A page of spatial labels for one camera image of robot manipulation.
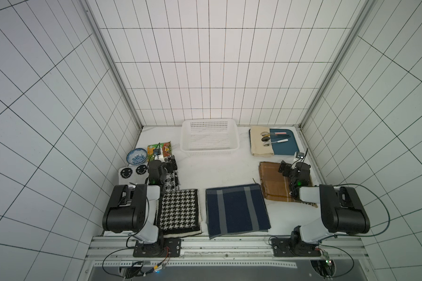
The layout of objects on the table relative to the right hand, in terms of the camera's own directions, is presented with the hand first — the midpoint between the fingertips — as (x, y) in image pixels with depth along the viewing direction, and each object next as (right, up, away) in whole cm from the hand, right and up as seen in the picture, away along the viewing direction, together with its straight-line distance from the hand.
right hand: (286, 159), depth 94 cm
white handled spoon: (-5, +9, +16) cm, 18 cm away
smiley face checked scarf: (-84, -8, -2) cm, 84 cm away
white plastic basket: (-43, +13, +19) cm, 49 cm away
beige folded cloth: (-13, +6, +12) cm, 19 cm away
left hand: (-67, 0, +1) cm, 67 cm away
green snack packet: (-69, +4, +9) cm, 70 cm away
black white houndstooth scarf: (-57, -23, -15) cm, 63 cm away
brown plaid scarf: (-8, -13, -7) cm, 17 cm away
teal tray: (+7, +6, +13) cm, 16 cm away
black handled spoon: (-5, +12, +18) cm, 22 cm away
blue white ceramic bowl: (-87, +1, +8) cm, 87 cm away
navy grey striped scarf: (-30, -23, -12) cm, 39 cm away
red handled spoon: (-6, +16, +19) cm, 26 cm away
